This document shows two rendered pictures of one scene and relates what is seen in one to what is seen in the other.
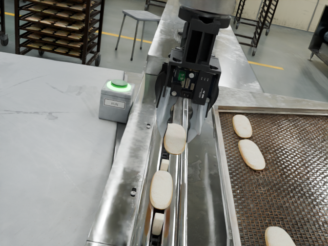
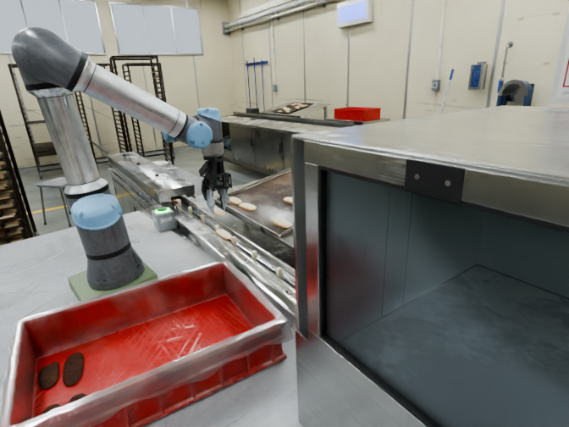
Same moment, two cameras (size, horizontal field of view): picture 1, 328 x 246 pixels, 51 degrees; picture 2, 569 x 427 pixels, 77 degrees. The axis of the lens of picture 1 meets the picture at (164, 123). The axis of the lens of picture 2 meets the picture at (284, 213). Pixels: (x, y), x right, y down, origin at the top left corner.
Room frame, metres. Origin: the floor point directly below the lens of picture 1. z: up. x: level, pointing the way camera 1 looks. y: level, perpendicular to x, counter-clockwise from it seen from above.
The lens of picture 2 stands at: (-0.68, 0.43, 1.36)
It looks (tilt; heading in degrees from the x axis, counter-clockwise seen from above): 20 degrees down; 328
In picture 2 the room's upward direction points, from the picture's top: 2 degrees counter-clockwise
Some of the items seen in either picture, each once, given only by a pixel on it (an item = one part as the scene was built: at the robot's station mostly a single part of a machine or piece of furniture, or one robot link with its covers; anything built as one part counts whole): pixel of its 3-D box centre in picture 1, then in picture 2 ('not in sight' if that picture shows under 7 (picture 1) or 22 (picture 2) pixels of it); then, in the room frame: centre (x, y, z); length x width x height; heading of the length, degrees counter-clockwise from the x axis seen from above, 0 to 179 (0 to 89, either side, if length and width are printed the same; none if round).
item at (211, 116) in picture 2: not in sight; (209, 125); (0.49, -0.02, 1.24); 0.09 x 0.08 x 0.11; 91
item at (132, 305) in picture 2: not in sight; (151, 338); (-0.01, 0.34, 0.88); 0.49 x 0.34 x 0.10; 88
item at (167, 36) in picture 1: (180, 25); (142, 171); (1.58, 0.02, 0.89); 1.25 x 0.18 x 0.09; 2
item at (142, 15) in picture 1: (139, 34); (65, 201); (3.81, 0.47, 0.23); 0.36 x 0.36 x 0.46; 42
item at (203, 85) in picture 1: (195, 55); (216, 172); (0.48, -0.02, 1.08); 0.09 x 0.08 x 0.12; 1
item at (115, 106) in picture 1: (117, 107); (165, 223); (0.74, 0.12, 0.84); 0.08 x 0.08 x 0.11; 2
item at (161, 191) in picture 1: (161, 187); (223, 233); (0.46, -0.02, 0.86); 0.10 x 0.04 x 0.01; 2
